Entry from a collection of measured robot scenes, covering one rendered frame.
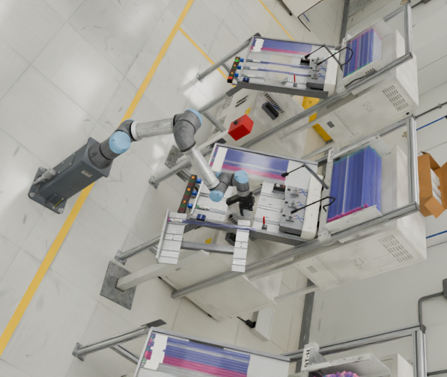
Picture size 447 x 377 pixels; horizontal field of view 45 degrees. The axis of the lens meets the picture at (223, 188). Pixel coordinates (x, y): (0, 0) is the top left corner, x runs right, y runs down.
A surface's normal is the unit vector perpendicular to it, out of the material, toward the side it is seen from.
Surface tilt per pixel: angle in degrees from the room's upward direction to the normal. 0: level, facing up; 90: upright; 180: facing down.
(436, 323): 90
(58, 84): 0
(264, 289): 0
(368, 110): 90
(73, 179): 90
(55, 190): 90
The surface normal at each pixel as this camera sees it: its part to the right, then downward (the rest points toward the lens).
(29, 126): 0.71, -0.37
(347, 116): -0.22, 0.70
